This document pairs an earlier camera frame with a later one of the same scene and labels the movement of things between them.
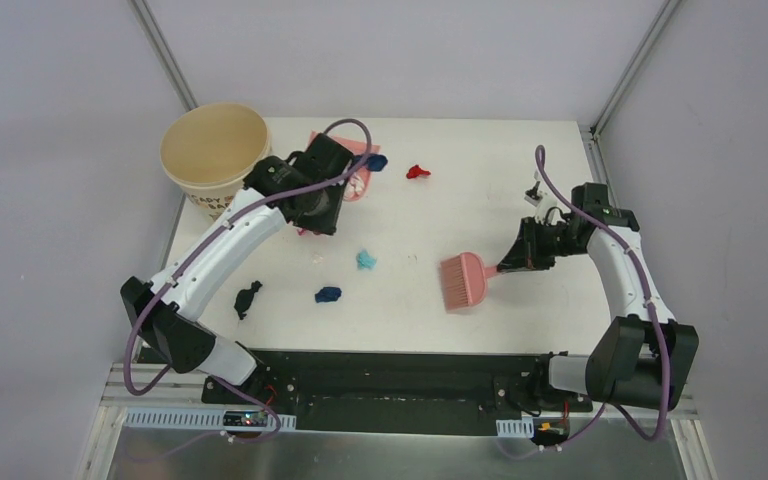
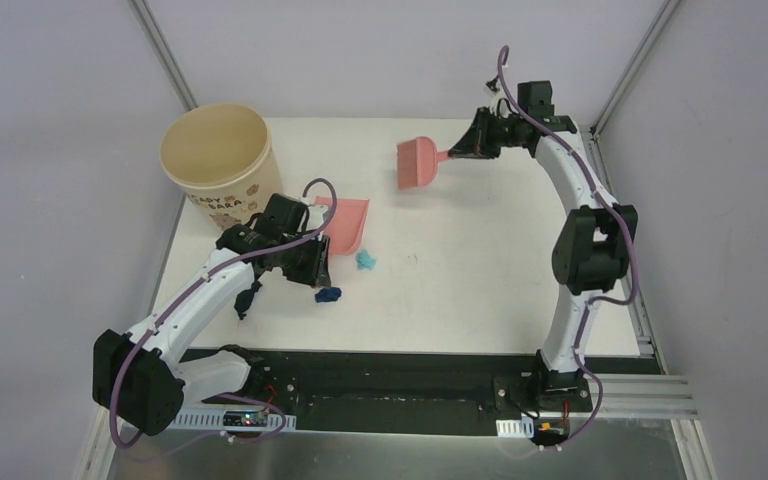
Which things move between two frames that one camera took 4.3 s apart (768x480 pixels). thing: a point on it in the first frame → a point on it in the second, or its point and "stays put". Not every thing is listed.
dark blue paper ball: (328, 294) stays put
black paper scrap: (245, 298) stays put
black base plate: (455, 393) stays put
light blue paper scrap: (365, 261) stays put
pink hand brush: (463, 280) → (417, 162)
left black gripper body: (342, 183) → (321, 263)
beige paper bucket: (208, 151) stays put
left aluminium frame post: (156, 37) stays put
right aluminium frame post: (592, 131) stays put
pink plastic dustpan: (357, 185) → (345, 227)
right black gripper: (525, 254) → (476, 143)
